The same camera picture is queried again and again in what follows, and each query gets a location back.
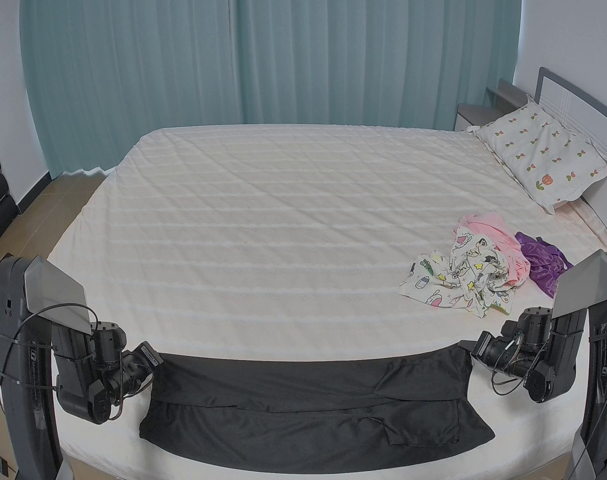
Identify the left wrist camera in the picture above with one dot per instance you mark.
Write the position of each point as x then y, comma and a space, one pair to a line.
151, 354

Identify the white printed pillow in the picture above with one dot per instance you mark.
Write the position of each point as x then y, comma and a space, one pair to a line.
543, 153

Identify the blue-green curtain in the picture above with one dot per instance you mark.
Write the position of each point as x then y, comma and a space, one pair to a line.
133, 58
373, 43

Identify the grey bedside table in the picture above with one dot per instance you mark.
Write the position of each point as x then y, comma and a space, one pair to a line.
478, 115

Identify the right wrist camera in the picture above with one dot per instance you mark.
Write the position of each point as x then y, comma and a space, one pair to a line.
481, 348

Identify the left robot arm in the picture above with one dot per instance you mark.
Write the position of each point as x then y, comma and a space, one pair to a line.
71, 363

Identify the bed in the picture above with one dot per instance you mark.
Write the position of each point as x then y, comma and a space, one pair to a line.
283, 208

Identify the white printed garment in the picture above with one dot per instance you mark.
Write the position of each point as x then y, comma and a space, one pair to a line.
458, 278

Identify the black T-shirt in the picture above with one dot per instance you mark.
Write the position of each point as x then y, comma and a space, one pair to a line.
308, 408

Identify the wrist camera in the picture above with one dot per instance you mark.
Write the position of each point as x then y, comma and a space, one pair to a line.
481, 348
151, 354

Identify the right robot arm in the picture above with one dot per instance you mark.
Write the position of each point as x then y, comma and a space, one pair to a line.
558, 353

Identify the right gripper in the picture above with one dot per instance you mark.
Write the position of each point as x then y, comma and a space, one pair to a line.
503, 357

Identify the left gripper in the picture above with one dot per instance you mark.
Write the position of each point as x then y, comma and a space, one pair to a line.
137, 373

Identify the pink garment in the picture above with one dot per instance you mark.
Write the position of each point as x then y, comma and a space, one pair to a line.
498, 233

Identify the purple garment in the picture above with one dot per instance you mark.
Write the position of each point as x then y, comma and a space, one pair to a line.
543, 263

